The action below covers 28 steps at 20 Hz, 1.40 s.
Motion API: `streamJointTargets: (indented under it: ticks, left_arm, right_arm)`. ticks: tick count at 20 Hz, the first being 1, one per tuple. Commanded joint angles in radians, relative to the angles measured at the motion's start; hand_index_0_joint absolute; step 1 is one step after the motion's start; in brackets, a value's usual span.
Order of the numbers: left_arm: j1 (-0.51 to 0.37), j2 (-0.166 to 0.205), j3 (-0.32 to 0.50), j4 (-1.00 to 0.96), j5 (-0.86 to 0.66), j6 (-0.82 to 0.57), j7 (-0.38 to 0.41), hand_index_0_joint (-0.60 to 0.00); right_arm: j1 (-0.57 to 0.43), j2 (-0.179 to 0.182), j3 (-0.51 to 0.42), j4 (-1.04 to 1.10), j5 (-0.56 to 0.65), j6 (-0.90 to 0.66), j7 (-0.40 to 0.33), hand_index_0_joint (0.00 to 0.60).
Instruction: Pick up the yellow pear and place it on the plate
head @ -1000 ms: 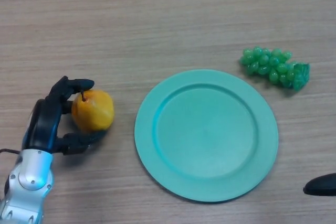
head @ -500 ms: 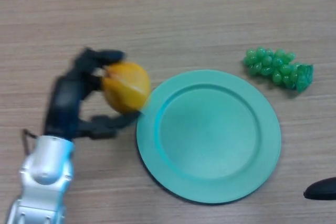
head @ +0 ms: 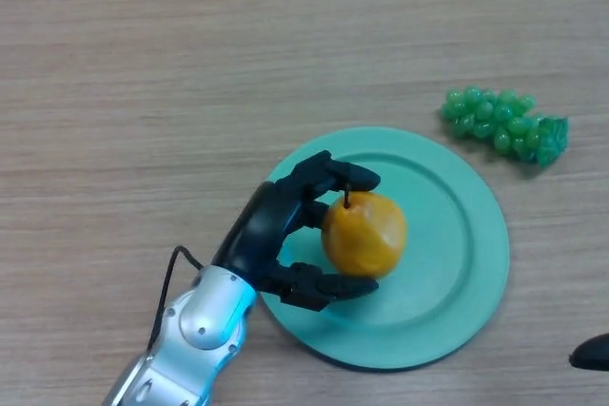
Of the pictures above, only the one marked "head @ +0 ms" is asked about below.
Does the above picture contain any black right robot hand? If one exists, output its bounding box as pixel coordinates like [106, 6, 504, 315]
[569, 332, 609, 372]

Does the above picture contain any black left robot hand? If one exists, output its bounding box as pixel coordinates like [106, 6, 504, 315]
[210, 149, 383, 313]

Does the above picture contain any yellow pear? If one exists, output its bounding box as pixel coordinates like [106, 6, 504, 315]
[320, 181, 407, 280]

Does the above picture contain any green round plate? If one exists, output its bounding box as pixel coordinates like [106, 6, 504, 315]
[258, 126, 511, 372]

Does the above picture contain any green grape bunch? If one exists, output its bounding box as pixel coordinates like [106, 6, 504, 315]
[440, 85, 570, 169]

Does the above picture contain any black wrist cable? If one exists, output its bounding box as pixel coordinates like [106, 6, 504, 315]
[146, 244, 211, 351]

